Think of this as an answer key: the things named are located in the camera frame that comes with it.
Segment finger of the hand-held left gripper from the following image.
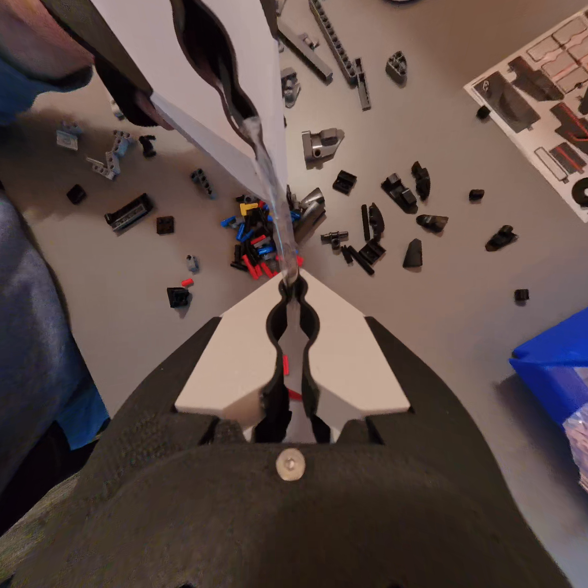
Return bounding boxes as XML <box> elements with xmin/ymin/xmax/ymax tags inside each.
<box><xmin>89</xmin><ymin>0</ymin><xmax>274</xmax><ymax>207</ymax></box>
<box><xmin>188</xmin><ymin>0</ymin><xmax>289</xmax><ymax>217</ymax></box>

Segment dark grey lego connector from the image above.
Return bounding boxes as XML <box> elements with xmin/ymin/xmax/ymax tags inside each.
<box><xmin>355</xmin><ymin>57</ymin><xmax>372</xmax><ymax>111</ymax></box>

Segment long black lego brick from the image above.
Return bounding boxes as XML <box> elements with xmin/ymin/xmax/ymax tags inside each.
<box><xmin>104</xmin><ymin>193</ymin><xmax>154</xmax><ymax>231</ymax></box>

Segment person's blue pants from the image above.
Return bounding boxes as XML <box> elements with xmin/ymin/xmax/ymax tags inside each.
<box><xmin>0</xmin><ymin>181</ymin><xmax>111</xmax><ymax>506</ymax></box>

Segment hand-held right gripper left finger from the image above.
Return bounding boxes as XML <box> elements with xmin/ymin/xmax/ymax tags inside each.
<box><xmin>175</xmin><ymin>278</ymin><xmax>295</xmax><ymax>443</ymax></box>

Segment clear plastic bag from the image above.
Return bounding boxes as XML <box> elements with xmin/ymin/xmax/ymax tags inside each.
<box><xmin>239</xmin><ymin>115</ymin><xmax>305</xmax><ymax>295</ymax></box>

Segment long dark grey lego beam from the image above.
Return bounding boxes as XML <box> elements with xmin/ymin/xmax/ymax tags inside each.
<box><xmin>309</xmin><ymin>0</ymin><xmax>364</xmax><ymax>85</ymax></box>

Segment black double slope lego piece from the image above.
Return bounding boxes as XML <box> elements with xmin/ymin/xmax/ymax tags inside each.
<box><xmin>381</xmin><ymin>173</ymin><xmax>418</xmax><ymax>213</ymax></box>

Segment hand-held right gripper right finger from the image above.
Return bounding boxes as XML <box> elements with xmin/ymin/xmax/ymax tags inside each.
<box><xmin>294</xmin><ymin>269</ymin><xmax>410</xmax><ymax>443</ymax></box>

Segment black lego axle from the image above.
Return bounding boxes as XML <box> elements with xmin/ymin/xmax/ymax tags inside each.
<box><xmin>347</xmin><ymin>246</ymin><xmax>375</xmax><ymax>277</ymax></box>

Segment person's left hand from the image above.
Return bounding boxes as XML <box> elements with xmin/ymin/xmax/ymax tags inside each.
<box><xmin>0</xmin><ymin>0</ymin><xmax>95</xmax><ymax>87</ymax></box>

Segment pile of clear plastic bags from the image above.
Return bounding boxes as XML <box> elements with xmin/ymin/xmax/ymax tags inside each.
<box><xmin>563</xmin><ymin>404</ymin><xmax>588</xmax><ymax>494</ymax></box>

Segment grey curved lego panel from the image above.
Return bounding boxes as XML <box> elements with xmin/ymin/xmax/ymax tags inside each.
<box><xmin>294</xmin><ymin>187</ymin><xmax>327</xmax><ymax>244</ymax></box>

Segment blue storage bin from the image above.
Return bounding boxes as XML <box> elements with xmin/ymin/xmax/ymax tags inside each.
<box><xmin>509</xmin><ymin>307</ymin><xmax>588</xmax><ymax>428</ymax></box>

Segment dark grey curved lego piece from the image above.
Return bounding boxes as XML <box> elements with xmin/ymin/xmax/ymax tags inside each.
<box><xmin>386</xmin><ymin>51</ymin><xmax>409</xmax><ymax>86</ymax></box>

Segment sticker sheet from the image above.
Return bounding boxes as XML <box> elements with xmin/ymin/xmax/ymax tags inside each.
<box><xmin>464</xmin><ymin>7</ymin><xmax>588</xmax><ymax>223</ymax></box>

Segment blue-grey lego beam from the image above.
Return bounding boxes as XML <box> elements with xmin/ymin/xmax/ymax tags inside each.
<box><xmin>191</xmin><ymin>168</ymin><xmax>217</xmax><ymax>199</ymax></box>

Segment small dark grey lego piece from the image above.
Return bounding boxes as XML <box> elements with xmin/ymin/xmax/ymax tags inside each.
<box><xmin>281</xmin><ymin>68</ymin><xmax>301</xmax><ymax>107</ymax></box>

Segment pile of small lego pins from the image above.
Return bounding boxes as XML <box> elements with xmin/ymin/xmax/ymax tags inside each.
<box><xmin>220</xmin><ymin>193</ymin><xmax>305</xmax><ymax>281</ymax></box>

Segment light blue-grey lego piece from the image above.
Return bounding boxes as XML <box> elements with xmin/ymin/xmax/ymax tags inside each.
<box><xmin>55</xmin><ymin>122</ymin><xmax>84</xmax><ymax>150</ymax></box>

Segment dark grey lego wedge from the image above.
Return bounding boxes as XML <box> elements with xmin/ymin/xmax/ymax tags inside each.
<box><xmin>278</xmin><ymin>21</ymin><xmax>334</xmax><ymax>84</ymax></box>

